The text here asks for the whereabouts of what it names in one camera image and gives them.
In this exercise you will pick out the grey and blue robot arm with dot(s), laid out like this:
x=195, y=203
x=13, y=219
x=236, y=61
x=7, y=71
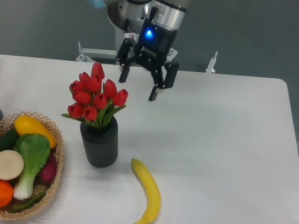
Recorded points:
x=177, y=4

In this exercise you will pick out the yellow squash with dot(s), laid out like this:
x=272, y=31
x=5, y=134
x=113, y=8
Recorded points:
x=26, y=124

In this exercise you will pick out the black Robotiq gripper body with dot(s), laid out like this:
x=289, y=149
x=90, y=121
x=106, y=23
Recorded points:
x=154, y=43

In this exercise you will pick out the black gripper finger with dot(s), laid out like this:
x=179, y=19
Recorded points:
x=163, y=77
x=123, y=58

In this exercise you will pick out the green bok choy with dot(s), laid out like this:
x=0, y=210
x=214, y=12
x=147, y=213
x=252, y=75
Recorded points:
x=35, y=150

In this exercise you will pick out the woven wicker basket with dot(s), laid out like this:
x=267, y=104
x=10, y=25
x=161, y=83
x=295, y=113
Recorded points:
x=39, y=186

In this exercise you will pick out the dark grey ribbed vase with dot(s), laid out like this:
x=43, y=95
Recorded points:
x=101, y=147

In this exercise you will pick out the yellow banana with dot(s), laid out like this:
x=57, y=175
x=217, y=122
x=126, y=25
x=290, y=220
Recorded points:
x=152, y=192

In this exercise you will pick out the purple sweet potato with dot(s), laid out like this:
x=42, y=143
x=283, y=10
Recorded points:
x=48, y=172

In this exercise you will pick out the red tulip bouquet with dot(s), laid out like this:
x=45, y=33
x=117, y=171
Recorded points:
x=96, y=99

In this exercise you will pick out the round cream white slice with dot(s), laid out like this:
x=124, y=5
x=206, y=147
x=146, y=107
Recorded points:
x=11, y=164

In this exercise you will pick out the green chili pepper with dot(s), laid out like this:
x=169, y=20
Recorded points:
x=28, y=204

